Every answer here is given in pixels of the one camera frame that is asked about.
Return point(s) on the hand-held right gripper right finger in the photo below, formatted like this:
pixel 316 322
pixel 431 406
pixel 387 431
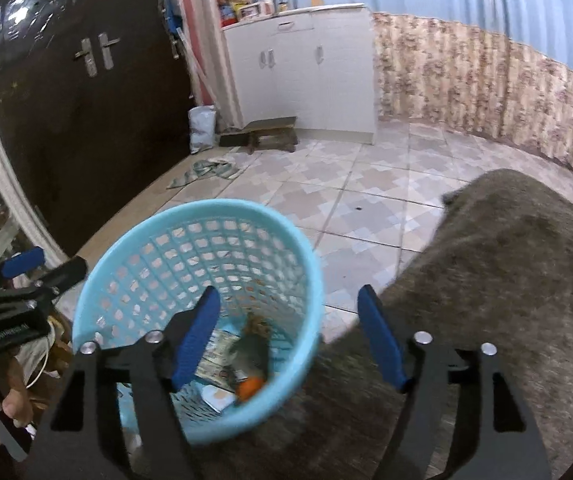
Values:
pixel 381 340

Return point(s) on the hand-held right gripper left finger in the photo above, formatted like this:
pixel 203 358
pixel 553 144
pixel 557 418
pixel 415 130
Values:
pixel 196 340

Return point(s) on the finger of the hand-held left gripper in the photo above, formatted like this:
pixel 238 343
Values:
pixel 61 275
pixel 24 261

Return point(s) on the grey printed plastic packet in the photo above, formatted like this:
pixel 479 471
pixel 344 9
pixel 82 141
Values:
pixel 216 352

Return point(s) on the white paper card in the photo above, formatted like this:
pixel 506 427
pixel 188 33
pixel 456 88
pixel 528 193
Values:
pixel 216 397

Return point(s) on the orange peel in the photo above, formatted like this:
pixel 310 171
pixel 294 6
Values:
pixel 250 389

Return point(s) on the light blue plastic basket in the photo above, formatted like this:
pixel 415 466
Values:
pixel 266 240

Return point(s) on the person's left hand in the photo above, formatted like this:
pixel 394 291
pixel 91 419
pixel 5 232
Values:
pixel 14 400

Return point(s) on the grey shaggy rug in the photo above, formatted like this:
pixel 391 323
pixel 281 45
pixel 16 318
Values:
pixel 491 285

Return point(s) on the dark door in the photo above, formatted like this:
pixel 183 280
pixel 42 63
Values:
pixel 91 135

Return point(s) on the green floor cloth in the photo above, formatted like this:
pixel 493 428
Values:
pixel 206 170

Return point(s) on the white plastic bag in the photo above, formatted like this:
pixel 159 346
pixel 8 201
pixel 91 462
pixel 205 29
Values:
pixel 201 127

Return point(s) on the small wooden stool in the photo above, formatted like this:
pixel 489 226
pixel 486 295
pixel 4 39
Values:
pixel 269 127

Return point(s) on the blue floral curtain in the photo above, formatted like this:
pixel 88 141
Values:
pixel 491 75

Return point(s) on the blue hanging bag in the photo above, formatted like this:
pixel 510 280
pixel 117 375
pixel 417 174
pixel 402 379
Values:
pixel 169 7

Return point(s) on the white cabinet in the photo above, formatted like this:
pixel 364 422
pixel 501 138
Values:
pixel 301 60

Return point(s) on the white photo frame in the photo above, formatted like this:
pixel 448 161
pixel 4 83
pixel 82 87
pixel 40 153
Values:
pixel 251 10

